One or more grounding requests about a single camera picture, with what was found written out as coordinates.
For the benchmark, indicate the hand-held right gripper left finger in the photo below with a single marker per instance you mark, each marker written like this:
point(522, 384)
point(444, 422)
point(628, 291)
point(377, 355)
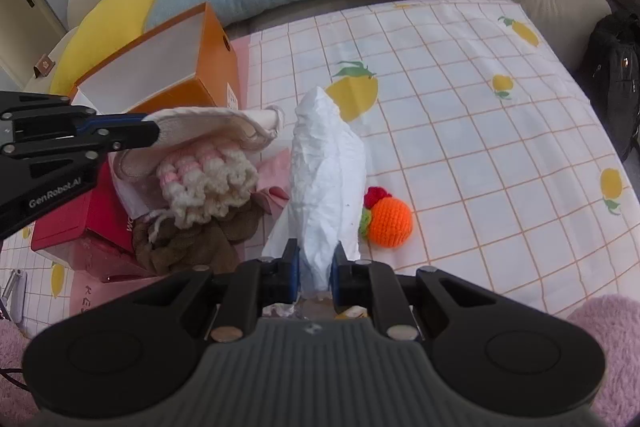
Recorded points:
point(293, 268)

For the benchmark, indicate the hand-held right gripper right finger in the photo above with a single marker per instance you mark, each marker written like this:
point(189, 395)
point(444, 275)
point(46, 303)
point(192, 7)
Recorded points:
point(337, 278)

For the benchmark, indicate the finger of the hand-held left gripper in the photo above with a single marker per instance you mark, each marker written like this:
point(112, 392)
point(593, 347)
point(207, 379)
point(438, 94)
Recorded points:
point(120, 121)
point(134, 140)

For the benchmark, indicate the white tissue paper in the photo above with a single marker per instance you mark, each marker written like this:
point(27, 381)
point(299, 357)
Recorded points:
point(325, 187)

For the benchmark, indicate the red box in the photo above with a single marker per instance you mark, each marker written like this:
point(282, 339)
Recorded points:
point(75, 227)

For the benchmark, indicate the green crochet piece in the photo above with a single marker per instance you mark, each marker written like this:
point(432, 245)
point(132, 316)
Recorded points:
point(365, 224)

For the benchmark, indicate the orange crochet ball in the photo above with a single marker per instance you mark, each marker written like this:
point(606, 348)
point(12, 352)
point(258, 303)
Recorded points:
point(393, 223)

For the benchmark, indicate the pink white crochet piece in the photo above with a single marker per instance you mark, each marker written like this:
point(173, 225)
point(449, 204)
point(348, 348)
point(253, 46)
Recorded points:
point(205, 187)

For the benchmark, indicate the yellow pillow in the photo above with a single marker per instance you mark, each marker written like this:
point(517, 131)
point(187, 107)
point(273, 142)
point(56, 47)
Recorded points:
point(100, 37)

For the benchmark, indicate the red crochet ball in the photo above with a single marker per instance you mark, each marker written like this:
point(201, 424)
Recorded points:
point(374, 198)

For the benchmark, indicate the pink cloth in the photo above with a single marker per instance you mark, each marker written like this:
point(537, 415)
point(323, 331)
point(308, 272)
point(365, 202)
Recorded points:
point(274, 177)

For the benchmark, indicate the metal tool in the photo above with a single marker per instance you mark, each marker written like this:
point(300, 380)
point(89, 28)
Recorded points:
point(14, 297)

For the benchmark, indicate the orange cardboard box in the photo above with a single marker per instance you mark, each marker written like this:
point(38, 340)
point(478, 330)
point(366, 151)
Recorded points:
point(210, 72)

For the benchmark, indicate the brown towel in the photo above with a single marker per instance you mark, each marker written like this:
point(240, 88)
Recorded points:
point(190, 247)

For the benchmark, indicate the lemon print bed sheet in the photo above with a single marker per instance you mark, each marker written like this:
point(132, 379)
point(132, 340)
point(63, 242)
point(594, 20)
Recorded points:
point(475, 147)

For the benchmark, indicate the pink fluffy fabric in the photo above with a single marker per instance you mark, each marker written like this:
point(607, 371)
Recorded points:
point(610, 337)

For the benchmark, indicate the black backpack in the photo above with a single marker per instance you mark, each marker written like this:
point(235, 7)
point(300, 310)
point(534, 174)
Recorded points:
point(615, 77)

